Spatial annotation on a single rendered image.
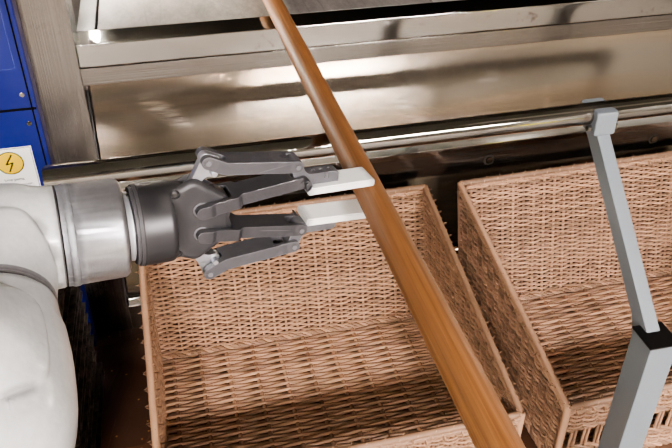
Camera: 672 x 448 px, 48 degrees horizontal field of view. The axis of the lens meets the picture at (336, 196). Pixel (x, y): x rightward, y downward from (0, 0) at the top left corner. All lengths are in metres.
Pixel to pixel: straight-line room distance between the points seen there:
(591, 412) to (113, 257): 0.83
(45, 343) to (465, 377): 0.29
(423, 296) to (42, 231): 0.31
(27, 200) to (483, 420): 0.40
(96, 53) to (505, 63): 0.72
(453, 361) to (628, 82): 1.08
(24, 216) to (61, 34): 0.64
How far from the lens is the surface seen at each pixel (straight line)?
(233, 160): 0.68
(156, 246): 0.67
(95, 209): 0.65
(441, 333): 0.58
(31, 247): 0.63
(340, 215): 0.74
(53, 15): 1.24
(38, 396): 0.53
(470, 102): 1.42
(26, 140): 1.30
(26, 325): 0.55
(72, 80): 1.28
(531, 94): 1.47
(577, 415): 1.24
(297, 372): 1.43
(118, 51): 1.25
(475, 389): 0.55
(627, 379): 1.10
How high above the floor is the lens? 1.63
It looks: 34 degrees down
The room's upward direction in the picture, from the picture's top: straight up
